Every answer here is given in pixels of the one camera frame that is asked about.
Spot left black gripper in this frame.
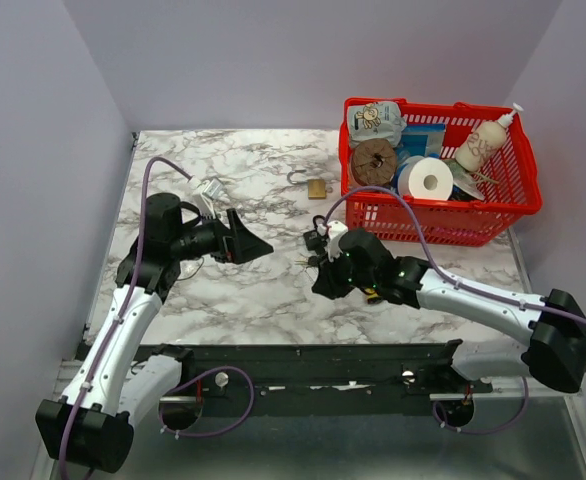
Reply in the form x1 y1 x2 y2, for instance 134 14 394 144
172 208 274 265

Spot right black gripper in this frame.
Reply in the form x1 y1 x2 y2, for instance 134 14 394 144
312 245 377 301

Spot black-headed keys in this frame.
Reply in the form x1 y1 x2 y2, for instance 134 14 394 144
295 255 322 270

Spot yellow padlock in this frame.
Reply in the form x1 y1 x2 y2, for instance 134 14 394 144
364 288 383 305

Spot black padlock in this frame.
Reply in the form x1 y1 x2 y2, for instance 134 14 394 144
303 215 325 255

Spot large brass padlock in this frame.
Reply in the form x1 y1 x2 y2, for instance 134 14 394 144
286 169 333 200

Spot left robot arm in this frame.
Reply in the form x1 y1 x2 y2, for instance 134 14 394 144
36 193 273 477

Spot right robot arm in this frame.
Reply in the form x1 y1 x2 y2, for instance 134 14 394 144
305 222 586 393

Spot brown tape roll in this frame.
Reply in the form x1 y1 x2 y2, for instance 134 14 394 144
348 139 398 187

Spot white toilet paper roll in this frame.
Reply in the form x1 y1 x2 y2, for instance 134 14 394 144
396 157 454 201

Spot blue plastic package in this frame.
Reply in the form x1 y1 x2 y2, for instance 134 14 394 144
395 123 446 160

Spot light blue wipes pack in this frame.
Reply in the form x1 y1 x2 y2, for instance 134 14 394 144
346 101 407 148

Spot red plastic basket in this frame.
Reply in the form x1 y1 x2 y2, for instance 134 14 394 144
344 98 543 247

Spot cream pump lotion bottle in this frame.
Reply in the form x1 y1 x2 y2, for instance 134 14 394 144
454 103 524 173

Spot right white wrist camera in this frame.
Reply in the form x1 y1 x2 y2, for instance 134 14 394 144
316 221 349 262

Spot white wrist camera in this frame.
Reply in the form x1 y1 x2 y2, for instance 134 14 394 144
316 221 349 262
188 177 223 219

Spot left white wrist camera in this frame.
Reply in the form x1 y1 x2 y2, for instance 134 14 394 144
188 177 223 219

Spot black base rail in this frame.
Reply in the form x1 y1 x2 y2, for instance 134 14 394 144
134 340 492 418

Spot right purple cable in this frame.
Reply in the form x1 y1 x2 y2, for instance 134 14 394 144
324 185 586 435

